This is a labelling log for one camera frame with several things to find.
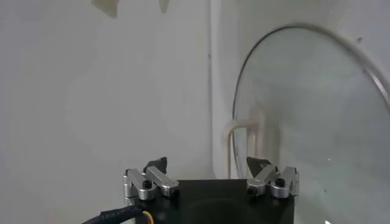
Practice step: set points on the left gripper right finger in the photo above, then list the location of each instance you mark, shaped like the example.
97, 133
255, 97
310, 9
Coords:
283, 182

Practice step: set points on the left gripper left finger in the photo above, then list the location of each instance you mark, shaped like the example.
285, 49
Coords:
146, 185

